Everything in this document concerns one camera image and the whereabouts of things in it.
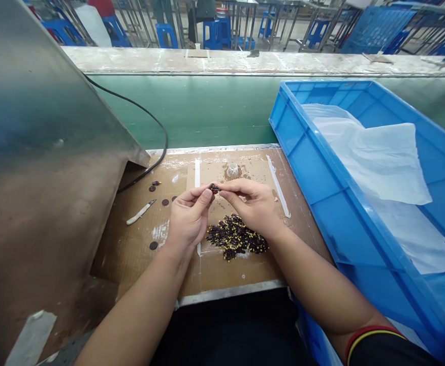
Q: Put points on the person's right fingers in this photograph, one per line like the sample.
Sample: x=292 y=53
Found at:
x=243 y=213

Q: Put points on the grey metal machine housing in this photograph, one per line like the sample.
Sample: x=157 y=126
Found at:
x=39 y=152

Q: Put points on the small dark plug part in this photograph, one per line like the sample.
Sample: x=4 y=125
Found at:
x=214 y=187

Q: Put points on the white tape strip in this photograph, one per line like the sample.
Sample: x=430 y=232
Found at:
x=279 y=187
x=197 y=171

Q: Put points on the person's left thumb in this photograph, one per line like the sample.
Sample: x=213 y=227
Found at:
x=206 y=199

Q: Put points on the person's body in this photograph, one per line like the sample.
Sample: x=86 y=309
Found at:
x=230 y=331

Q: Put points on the white sack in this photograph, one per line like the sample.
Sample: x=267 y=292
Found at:
x=93 y=24

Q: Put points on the person's left hand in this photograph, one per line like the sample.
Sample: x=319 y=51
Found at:
x=186 y=221

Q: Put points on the blue plastic stool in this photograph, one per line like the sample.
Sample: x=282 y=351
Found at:
x=216 y=34
x=165 y=36
x=116 y=32
x=317 y=33
x=63 y=31

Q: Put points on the person's right hand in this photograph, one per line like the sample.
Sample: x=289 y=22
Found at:
x=258 y=207

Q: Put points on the upright blue crate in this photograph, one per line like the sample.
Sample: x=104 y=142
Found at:
x=378 y=28

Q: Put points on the blue plastic crate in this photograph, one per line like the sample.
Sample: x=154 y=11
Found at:
x=378 y=228

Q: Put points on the person's right thumb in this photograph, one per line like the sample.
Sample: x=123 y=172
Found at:
x=232 y=196

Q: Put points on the pile of dark yellow-tipped parts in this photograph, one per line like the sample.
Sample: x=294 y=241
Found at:
x=237 y=238

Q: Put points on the white plastic bag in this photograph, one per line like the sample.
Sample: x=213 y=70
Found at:
x=382 y=164

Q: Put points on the green conveyor belt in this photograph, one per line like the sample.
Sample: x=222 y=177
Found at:
x=215 y=110

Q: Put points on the person's right index finger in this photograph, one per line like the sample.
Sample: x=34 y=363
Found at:
x=234 y=185

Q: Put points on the clear small plastic cap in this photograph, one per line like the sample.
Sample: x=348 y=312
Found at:
x=233 y=171

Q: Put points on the person's left index finger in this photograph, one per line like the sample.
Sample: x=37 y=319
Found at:
x=192 y=191

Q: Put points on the brown cardboard work board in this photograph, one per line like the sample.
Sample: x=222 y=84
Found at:
x=234 y=167

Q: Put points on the flat cardboard piece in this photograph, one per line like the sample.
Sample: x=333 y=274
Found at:
x=377 y=58

